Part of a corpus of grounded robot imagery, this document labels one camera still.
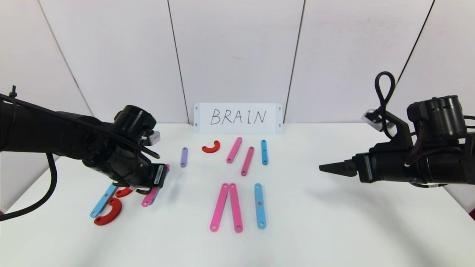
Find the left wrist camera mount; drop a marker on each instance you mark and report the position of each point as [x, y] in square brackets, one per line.
[154, 138]

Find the small red C piece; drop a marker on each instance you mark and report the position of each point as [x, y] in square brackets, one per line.
[211, 150]

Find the blue bar with orange underside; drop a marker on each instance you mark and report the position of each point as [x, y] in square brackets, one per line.
[260, 215]

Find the short blue bar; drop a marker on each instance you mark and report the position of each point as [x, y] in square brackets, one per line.
[264, 152]

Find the orange and black left arm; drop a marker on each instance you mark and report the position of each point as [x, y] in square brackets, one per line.
[37, 129]

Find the dark red object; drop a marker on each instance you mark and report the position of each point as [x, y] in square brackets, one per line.
[473, 215]

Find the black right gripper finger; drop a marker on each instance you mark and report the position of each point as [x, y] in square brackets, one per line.
[339, 169]
[349, 163]

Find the dark pink bar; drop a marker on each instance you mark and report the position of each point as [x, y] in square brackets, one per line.
[247, 161]

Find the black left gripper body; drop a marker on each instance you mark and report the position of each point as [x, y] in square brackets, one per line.
[159, 175]

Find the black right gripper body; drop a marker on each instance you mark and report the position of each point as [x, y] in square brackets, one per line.
[365, 167]

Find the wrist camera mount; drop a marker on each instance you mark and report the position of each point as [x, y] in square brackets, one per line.
[399, 128]
[154, 138]

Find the short purple bar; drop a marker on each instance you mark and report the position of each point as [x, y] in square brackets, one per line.
[184, 157]

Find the short pink bar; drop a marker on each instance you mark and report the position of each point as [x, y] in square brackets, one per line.
[234, 150]

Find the large red C piece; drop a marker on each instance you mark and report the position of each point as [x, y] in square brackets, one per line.
[122, 193]
[115, 213]

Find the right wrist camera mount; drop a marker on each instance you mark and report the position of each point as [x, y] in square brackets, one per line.
[399, 128]

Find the long pink bar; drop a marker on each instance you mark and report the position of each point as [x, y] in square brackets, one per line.
[219, 207]
[149, 198]
[236, 207]

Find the white BRAIN sign card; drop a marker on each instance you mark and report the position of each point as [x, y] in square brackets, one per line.
[274, 118]

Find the long light blue bar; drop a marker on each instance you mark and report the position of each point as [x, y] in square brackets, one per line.
[100, 205]

